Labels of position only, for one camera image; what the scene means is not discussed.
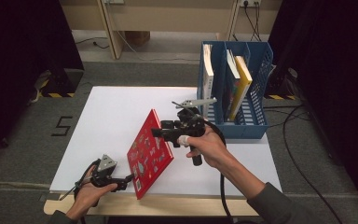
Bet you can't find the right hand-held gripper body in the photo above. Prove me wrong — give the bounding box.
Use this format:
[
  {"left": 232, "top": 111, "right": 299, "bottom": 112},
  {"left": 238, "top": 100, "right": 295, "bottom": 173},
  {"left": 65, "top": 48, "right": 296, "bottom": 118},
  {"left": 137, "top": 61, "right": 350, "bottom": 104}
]
[{"left": 172, "top": 97, "right": 218, "bottom": 166}]

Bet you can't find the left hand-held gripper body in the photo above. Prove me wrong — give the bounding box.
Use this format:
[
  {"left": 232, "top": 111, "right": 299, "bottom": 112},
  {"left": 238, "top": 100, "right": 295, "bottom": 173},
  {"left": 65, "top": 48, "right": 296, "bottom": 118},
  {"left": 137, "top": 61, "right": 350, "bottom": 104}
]
[{"left": 89, "top": 153, "right": 119, "bottom": 189}]

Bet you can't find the red book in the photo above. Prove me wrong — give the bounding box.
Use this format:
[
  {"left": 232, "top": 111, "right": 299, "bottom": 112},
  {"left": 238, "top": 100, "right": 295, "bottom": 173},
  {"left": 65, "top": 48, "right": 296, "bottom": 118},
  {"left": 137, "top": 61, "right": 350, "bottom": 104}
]
[{"left": 126, "top": 108, "right": 175, "bottom": 200}]

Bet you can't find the white picture book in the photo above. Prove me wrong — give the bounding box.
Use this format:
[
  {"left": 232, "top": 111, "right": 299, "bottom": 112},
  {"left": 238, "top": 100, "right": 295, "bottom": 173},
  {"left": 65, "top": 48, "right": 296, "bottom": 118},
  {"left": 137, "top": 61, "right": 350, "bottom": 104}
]
[{"left": 200, "top": 43, "right": 215, "bottom": 118}]

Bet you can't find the blue file rack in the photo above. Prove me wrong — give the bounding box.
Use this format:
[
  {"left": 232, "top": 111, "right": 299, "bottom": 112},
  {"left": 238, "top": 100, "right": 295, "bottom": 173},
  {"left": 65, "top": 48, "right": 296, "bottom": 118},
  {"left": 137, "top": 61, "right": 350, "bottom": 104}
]
[{"left": 196, "top": 40, "right": 274, "bottom": 140}]

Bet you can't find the yellow book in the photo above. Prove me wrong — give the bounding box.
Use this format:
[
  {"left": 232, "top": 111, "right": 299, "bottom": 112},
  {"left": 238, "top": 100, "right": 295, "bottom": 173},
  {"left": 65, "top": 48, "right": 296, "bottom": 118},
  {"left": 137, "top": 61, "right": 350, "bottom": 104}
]
[{"left": 228, "top": 55, "right": 254, "bottom": 122}]

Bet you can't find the person's left hand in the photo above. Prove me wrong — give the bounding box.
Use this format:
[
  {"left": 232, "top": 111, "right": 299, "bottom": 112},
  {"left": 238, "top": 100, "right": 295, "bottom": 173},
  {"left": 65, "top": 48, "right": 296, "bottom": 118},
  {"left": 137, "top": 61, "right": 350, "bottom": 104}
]
[{"left": 66, "top": 164, "right": 119, "bottom": 220}]

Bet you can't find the person's right hand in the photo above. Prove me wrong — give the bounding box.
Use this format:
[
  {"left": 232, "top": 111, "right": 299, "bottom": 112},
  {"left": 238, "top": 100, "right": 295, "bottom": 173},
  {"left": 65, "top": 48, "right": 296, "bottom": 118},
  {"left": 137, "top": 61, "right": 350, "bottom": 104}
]
[{"left": 177, "top": 125, "right": 231, "bottom": 169}]

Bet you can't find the wooden table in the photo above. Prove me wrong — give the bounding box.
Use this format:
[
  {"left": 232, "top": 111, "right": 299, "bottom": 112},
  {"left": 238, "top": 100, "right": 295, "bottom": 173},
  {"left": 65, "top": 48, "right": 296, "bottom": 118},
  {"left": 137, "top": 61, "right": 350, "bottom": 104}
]
[{"left": 43, "top": 194, "right": 259, "bottom": 217}]

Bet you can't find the white table cover board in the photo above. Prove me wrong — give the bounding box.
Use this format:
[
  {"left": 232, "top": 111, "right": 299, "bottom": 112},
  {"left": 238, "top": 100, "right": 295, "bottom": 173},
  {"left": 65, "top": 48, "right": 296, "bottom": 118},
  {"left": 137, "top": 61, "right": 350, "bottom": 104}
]
[{"left": 49, "top": 86, "right": 284, "bottom": 200}]

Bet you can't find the black yellow striped stand base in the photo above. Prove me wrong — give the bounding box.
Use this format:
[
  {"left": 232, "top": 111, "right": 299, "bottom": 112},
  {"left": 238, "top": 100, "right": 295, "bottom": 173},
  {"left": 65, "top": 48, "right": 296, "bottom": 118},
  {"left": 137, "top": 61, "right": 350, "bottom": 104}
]
[
  {"left": 262, "top": 66, "right": 296, "bottom": 101},
  {"left": 39, "top": 68, "right": 85, "bottom": 99}
]

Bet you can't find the beige wooden desk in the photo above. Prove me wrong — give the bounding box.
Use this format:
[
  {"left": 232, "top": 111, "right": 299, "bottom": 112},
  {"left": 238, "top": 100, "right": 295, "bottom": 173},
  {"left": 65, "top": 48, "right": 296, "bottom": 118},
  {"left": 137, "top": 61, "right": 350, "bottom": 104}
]
[{"left": 59, "top": 0, "right": 283, "bottom": 61}]

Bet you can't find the black curtain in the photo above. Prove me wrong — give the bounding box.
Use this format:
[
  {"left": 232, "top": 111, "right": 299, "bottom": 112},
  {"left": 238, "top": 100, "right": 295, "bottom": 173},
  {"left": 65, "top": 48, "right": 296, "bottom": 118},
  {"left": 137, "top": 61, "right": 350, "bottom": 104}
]
[
  {"left": 0, "top": 0, "right": 85, "bottom": 166},
  {"left": 267, "top": 0, "right": 358, "bottom": 216}
]

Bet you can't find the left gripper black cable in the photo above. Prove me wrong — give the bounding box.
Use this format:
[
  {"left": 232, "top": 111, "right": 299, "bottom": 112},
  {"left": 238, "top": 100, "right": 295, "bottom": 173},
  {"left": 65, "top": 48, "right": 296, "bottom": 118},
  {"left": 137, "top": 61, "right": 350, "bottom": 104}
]
[{"left": 59, "top": 158, "right": 102, "bottom": 224}]

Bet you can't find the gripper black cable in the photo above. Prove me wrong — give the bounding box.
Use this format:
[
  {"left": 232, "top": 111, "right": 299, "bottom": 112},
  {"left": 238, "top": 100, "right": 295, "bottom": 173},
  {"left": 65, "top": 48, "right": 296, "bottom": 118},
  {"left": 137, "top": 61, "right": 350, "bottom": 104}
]
[
  {"left": 59, "top": 158, "right": 102, "bottom": 224},
  {"left": 203, "top": 119, "right": 235, "bottom": 224}
]

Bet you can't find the white floor cable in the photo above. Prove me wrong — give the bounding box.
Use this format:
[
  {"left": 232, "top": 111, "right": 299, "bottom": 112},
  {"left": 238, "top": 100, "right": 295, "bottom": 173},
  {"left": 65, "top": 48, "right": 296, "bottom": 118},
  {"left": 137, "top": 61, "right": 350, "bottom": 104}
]
[{"left": 117, "top": 30, "right": 201, "bottom": 63}]

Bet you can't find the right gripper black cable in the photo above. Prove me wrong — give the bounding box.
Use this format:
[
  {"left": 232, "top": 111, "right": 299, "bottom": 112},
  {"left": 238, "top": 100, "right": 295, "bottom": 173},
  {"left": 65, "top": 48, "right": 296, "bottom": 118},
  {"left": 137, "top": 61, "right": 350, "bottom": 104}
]
[{"left": 203, "top": 119, "right": 235, "bottom": 224}]

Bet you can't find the short black floor cable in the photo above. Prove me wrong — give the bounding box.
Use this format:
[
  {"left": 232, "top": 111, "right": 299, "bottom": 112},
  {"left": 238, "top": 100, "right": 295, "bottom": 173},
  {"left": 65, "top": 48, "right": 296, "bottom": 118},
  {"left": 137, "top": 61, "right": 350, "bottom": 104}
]
[{"left": 262, "top": 105, "right": 312, "bottom": 129}]

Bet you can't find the thin black floor cable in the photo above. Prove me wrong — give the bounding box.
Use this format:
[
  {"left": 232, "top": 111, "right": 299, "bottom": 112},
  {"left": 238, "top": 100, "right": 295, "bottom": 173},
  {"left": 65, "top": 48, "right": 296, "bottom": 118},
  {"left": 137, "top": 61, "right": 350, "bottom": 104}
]
[{"left": 75, "top": 36, "right": 110, "bottom": 50}]

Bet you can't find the black power cable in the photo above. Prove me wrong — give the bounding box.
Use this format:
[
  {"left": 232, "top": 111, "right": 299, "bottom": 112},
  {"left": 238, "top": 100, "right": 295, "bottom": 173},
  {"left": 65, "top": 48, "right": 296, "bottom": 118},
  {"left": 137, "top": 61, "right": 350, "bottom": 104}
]
[
  {"left": 243, "top": 2, "right": 261, "bottom": 42},
  {"left": 254, "top": 2, "right": 263, "bottom": 42}
]

